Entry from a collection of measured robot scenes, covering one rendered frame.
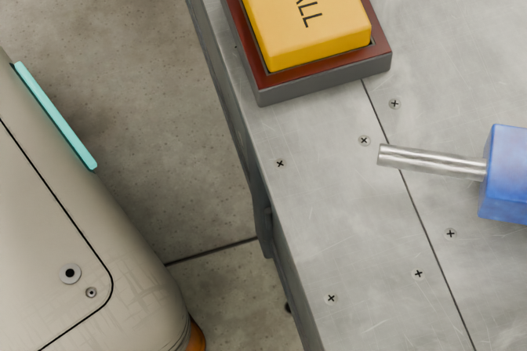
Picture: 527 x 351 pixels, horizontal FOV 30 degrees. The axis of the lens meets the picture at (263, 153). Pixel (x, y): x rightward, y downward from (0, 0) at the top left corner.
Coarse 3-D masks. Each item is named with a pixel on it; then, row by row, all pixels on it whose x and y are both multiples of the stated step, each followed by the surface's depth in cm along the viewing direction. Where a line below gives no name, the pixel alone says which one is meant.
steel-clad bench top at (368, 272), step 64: (384, 0) 59; (448, 0) 59; (512, 0) 59; (448, 64) 57; (512, 64) 57; (256, 128) 55; (320, 128) 55; (384, 128) 55; (448, 128) 55; (320, 192) 53; (384, 192) 53; (448, 192) 53; (320, 256) 52; (384, 256) 52; (448, 256) 52; (512, 256) 51; (320, 320) 50; (384, 320) 50; (448, 320) 50; (512, 320) 50
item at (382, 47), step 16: (368, 0) 56; (240, 16) 56; (368, 16) 56; (240, 32) 56; (368, 48) 55; (384, 48) 55; (256, 64) 55; (320, 64) 55; (336, 64) 55; (256, 80) 54; (272, 80) 54; (288, 80) 54
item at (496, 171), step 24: (384, 144) 51; (504, 144) 50; (408, 168) 51; (432, 168) 51; (456, 168) 50; (480, 168) 50; (504, 168) 49; (480, 192) 51; (504, 192) 49; (480, 216) 51; (504, 216) 50
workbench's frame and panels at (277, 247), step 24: (192, 0) 141; (216, 48) 62; (216, 72) 137; (240, 120) 123; (240, 144) 133; (264, 192) 115; (264, 216) 121; (264, 240) 128; (288, 264) 118; (288, 288) 125; (312, 336) 114
